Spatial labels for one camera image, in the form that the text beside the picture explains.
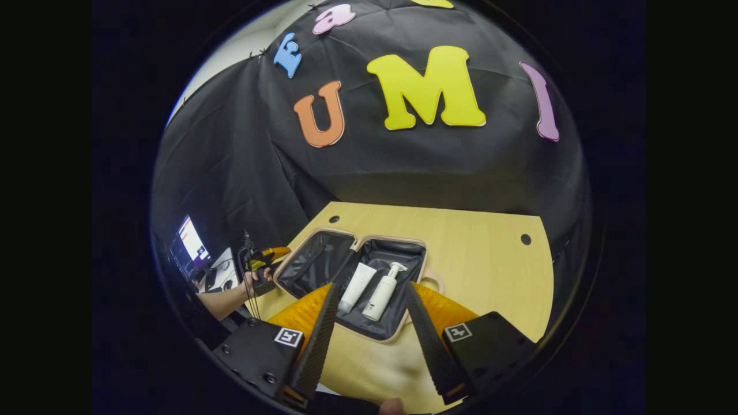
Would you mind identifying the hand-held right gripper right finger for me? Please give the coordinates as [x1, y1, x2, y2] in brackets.
[403, 281, 539, 406]

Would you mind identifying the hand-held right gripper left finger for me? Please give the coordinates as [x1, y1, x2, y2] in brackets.
[212, 282, 341, 410]

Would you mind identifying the beige suitcase with black lining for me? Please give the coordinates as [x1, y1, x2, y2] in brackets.
[272, 228, 445, 345]

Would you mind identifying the white pump bottle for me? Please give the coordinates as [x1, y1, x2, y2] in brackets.
[362, 262, 408, 322]

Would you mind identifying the white conical tube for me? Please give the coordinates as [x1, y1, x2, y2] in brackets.
[337, 262, 378, 316]

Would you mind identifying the white desk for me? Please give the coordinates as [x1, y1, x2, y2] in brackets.
[196, 248, 240, 295]

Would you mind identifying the computer monitor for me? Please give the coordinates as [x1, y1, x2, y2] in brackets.
[170, 215, 212, 281]

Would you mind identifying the black backdrop cloth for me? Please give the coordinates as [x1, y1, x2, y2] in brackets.
[151, 0, 593, 346]

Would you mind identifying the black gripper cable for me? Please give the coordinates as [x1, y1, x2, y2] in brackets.
[244, 231, 263, 321]

